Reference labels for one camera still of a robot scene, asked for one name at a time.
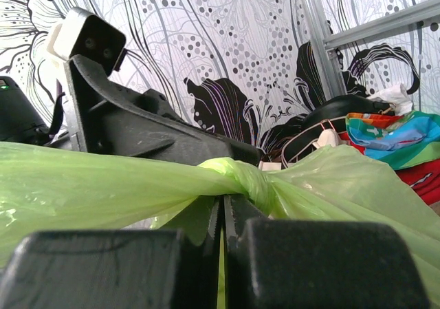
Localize cream canvas tote bag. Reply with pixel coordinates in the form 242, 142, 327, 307
258, 129, 348, 171

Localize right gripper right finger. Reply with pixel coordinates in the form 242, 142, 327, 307
223, 195, 430, 308

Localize colourful printed bag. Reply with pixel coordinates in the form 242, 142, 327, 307
345, 111, 439, 171

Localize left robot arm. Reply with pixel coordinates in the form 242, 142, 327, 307
1, 55, 261, 165

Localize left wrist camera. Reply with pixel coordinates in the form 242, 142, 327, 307
46, 7, 127, 76

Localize black hat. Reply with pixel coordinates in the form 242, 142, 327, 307
282, 95, 395, 158

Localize green trash bag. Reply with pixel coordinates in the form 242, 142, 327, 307
1, 142, 439, 308

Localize red cloth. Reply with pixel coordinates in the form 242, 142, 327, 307
338, 131, 440, 206

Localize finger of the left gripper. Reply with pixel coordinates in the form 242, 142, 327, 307
64, 55, 260, 165

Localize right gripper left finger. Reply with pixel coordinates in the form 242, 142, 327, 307
1, 196, 222, 308

